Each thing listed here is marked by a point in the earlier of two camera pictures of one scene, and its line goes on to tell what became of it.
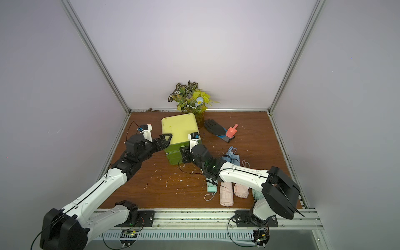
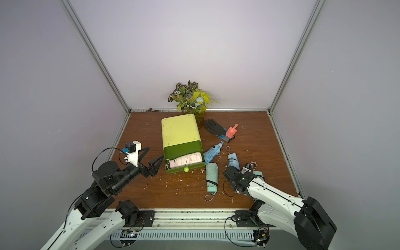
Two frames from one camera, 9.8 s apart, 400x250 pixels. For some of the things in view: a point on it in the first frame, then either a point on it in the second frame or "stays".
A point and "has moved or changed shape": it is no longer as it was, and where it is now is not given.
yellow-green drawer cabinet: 179,126 has moved or changed shape
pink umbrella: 241,191 has moved or changed shape
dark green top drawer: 173,153 has moved or changed shape
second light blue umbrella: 235,159 stays
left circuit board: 128,234 stays
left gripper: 161,141 -> 146,172
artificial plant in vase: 190,100 stays
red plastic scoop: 231,131 stays
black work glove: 217,130 stays
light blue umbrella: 227,157 -> 214,150
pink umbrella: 226,197 -> 189,159
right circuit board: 261,236 stays
